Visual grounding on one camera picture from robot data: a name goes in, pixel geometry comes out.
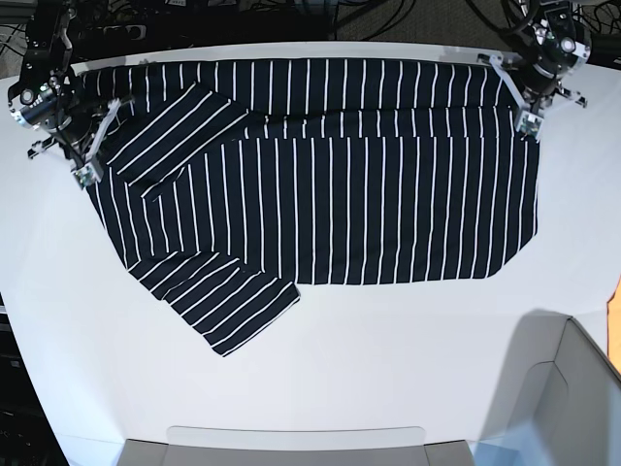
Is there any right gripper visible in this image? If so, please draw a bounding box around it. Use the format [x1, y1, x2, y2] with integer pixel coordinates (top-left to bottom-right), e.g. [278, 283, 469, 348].
[26, 96, 134, 168]

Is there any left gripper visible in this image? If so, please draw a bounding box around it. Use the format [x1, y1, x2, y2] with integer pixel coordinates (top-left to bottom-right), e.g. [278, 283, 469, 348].
[477, 53, 588, 117]

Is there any navy white striped T-shirt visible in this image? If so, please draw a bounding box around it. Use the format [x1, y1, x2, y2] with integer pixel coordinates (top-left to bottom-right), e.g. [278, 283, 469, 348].
[82, 58, 539, 356]

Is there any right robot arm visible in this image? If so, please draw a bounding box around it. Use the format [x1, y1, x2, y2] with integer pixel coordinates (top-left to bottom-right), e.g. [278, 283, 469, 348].
[7, 1, 133, 184]

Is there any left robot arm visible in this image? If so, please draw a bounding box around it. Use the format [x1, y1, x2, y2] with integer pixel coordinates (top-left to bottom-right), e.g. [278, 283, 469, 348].
[468, 1, 592, 116]

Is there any orange object at edge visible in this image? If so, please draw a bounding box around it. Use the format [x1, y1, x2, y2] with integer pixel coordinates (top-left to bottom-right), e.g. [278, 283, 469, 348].
[606, 283, 620, 360]

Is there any white storage bin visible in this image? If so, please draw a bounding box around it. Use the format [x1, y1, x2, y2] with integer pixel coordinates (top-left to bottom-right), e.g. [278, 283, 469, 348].
[472, 311, 620, 465]

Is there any grey plastic tray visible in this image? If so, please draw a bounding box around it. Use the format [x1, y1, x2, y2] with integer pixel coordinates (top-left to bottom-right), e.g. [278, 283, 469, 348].
[117, 426, 474, 465]

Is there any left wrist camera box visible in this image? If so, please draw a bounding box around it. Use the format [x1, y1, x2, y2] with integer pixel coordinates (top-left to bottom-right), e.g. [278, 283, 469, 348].
[513, 108, 544, 142]

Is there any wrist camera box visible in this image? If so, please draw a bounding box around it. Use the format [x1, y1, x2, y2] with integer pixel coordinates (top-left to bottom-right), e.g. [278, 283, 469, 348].
[513, 108, 544, 142]
[72, 160, 103, 189]

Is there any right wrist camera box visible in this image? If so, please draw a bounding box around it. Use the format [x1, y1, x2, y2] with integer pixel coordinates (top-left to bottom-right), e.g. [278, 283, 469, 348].
[72, 160, 103, 189]

